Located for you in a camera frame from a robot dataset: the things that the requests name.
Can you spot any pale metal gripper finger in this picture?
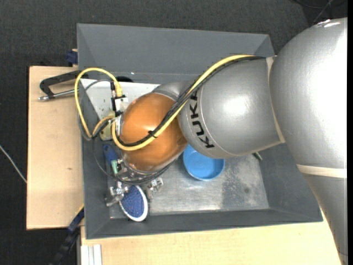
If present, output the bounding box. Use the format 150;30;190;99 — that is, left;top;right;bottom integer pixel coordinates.
146;177;164;202
105;181;130;207

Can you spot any blue oval brush white rim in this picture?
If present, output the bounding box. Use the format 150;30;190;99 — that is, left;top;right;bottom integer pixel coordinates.
120;184;149;222

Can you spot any blue bowl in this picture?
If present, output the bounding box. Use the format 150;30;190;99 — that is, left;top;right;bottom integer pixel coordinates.
183;144;226;182

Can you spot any brown cardboard board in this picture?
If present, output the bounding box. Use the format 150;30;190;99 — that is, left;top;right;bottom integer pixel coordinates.
26;66;85;231

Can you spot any grey metal bin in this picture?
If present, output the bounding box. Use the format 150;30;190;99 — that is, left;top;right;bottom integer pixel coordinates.
76;23;324;240

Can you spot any black cylinder on white bracket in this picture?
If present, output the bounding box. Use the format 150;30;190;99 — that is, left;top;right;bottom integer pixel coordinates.
110;81;130;118

